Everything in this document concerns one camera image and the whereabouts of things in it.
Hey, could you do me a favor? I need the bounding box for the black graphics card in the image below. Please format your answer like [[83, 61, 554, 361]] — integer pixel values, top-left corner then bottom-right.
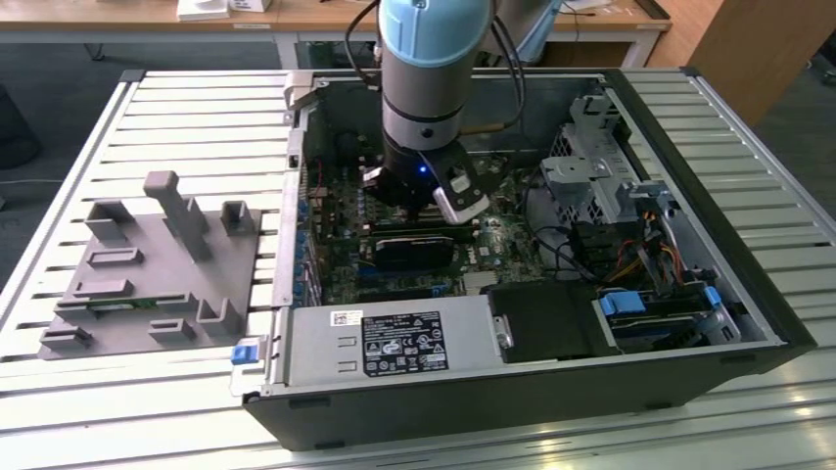
[[369, 234, 458, 273]]

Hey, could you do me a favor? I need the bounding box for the green motherboard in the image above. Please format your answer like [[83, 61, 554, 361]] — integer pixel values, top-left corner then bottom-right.
[[303, 155, 546, 307]]

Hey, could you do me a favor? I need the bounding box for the silver chipset heat sink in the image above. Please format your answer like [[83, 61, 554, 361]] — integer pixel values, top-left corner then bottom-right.
[[462, 272, 502, 297]]

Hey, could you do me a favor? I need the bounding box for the metal drive cage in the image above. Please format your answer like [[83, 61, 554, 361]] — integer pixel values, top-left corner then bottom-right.
[[539, 95, 681, 231]]

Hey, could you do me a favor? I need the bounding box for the black plastic shroud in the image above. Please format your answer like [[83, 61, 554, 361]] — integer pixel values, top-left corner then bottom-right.
[[483, 282, 621, 364]]

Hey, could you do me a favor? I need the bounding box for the silver power supply unit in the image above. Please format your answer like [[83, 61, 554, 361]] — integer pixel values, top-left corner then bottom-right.
[[286, 305, 506, 389]]

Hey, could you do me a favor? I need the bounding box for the blue disk carrier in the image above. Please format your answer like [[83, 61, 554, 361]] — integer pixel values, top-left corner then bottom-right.
[[595, 287, 705, 354]]

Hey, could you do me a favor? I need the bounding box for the grey parts rack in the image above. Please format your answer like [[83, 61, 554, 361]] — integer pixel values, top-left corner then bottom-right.
[[38, 169, 265, 362]]

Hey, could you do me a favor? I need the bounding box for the black open PC case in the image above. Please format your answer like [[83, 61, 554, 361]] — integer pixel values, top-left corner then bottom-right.
[[231, 66, 818, 451]]

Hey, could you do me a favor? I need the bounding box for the green RAM stick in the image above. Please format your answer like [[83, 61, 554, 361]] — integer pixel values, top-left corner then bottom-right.
[[87, 298, 162, 311]]

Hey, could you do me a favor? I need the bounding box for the wooden desk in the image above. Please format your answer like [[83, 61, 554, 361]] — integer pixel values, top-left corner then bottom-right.
[[0, 0, 675, 70]]

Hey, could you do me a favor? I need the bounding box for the wooden cabinet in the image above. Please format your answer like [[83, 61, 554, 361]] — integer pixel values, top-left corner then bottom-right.
[[678, 0, 836, 129]]

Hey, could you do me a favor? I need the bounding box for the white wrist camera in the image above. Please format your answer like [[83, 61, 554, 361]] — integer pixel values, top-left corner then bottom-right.
[[433, 164, 493, 226]]

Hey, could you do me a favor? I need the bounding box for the black cable bundle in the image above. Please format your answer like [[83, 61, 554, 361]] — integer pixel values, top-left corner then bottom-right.
[[531, 226, 605, 286]]

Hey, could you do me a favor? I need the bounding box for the grey flat ribbon cable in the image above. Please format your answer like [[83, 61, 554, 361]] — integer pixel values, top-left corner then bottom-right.
[[634, 237, 675, 298]]

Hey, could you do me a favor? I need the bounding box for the coloured power wire bundle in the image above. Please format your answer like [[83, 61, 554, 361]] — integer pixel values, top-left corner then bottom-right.
[[601, 208, 689, 288]]

